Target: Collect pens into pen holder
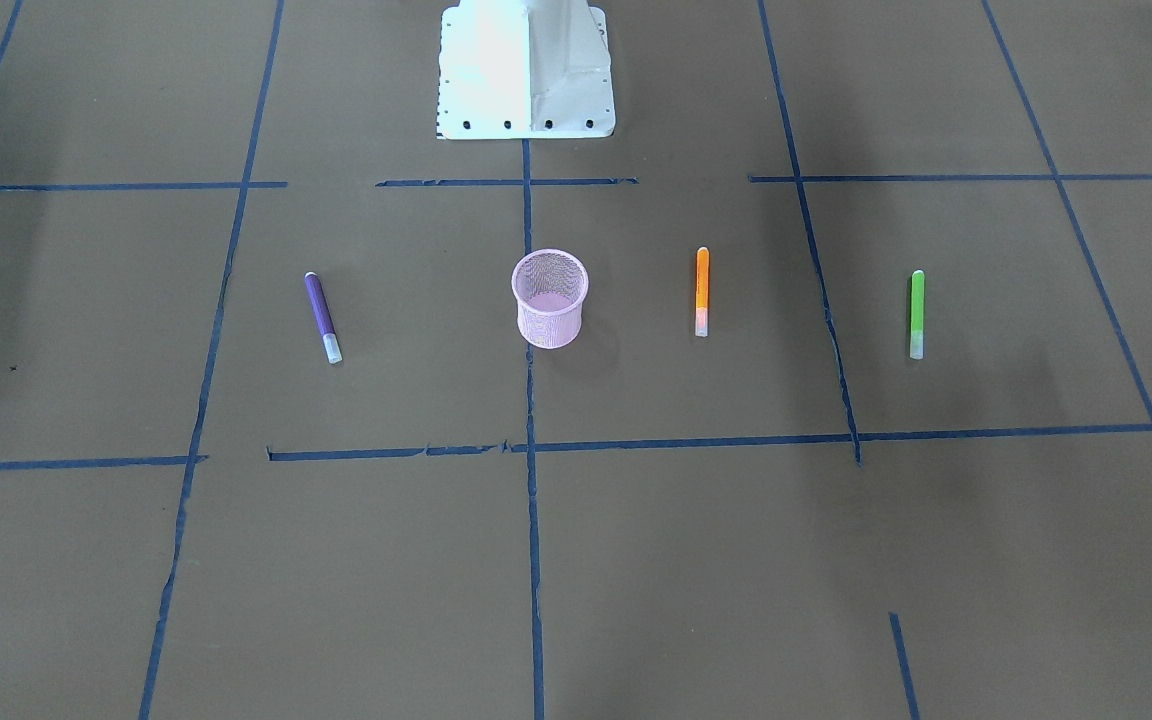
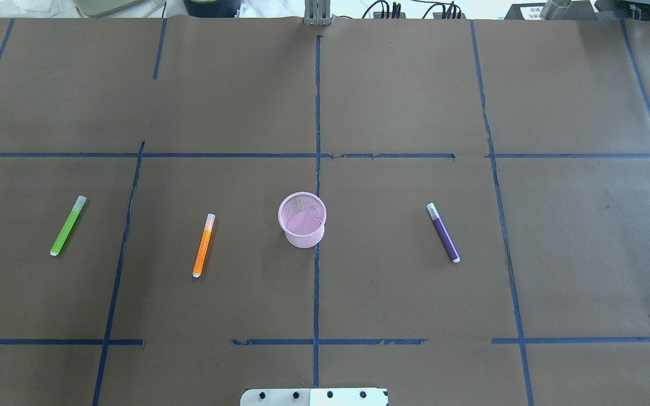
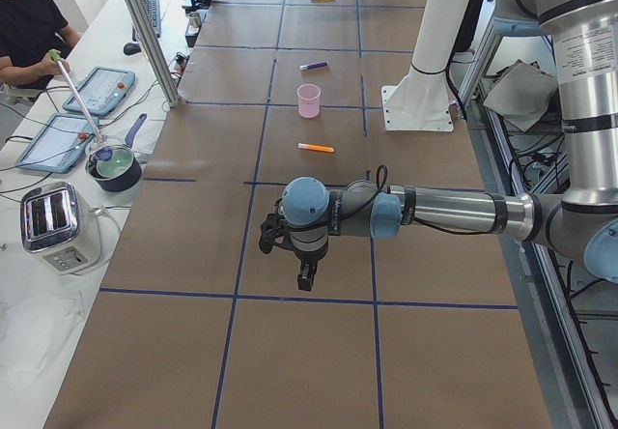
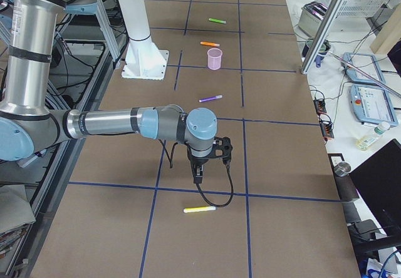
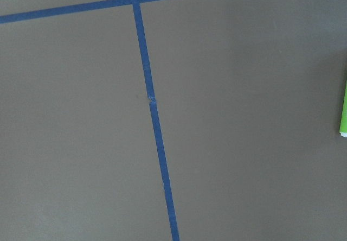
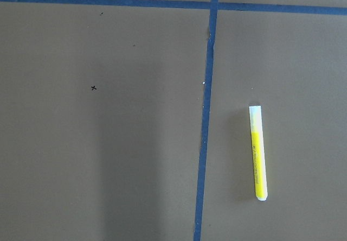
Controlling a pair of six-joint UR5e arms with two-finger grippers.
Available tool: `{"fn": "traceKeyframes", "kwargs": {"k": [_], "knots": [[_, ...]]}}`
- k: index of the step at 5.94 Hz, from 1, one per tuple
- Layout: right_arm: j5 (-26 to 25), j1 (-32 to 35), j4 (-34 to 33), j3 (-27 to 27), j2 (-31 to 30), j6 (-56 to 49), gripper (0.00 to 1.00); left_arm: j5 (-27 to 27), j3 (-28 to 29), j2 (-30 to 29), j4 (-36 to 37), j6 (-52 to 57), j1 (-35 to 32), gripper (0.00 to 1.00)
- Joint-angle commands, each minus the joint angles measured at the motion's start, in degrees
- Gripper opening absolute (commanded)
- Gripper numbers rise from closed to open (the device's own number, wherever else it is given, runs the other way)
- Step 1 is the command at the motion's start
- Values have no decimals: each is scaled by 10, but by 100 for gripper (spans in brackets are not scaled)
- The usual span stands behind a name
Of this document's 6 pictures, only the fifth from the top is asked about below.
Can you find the green highlighter pen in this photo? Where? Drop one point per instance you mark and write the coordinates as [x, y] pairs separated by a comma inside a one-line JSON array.
[[343, 120]]

